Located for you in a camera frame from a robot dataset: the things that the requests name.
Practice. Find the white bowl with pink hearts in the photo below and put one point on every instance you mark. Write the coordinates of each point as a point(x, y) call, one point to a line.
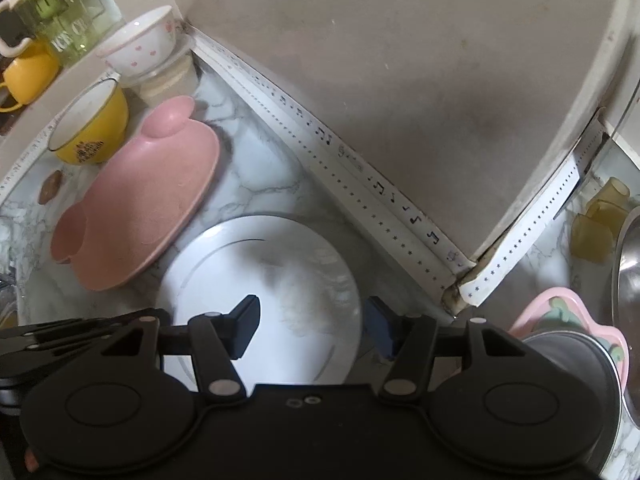
point(142, 45)

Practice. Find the clear printed glass jar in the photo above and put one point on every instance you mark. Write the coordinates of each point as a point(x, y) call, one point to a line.
point(80, 35)

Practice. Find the clear plastic container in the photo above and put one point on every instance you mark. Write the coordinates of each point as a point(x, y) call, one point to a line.
point(172, 77)

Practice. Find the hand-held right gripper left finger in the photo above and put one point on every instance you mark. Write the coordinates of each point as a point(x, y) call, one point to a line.
point(247, 321)

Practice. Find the pink flower-shaped plate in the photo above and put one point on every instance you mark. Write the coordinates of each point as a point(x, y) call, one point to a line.
point(537, 310)

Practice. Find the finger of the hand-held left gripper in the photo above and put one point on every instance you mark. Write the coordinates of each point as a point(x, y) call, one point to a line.
point(45, 350)
point(75, 324)

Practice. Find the stainless steel bowl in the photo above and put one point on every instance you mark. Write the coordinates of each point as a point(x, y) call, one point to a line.
point(575, 370)

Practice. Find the pink bear-shaped plate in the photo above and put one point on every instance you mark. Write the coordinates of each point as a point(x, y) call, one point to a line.
point(145, 195)

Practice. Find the short white patterned trim strip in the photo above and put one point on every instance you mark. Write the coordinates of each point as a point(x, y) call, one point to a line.
point(550, 200)

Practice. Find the plain yellow cup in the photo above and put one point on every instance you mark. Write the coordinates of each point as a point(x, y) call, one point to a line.
point(32, 72)

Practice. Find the yellow printed mug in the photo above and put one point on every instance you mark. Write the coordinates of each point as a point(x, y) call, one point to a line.
point(107, 125)

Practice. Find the stainless steel sink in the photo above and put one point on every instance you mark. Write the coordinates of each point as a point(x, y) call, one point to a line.
point(629, 280)

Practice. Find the white round plate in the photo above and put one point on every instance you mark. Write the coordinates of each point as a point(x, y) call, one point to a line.
point(280, 270)

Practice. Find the small brown object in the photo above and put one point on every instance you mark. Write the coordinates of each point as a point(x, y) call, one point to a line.
point(51, 186)

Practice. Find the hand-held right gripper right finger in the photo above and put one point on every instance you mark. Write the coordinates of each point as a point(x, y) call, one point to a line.
point(380, 331)

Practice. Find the long white patterned trim strip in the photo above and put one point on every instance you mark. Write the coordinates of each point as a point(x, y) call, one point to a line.
point(350, 175)

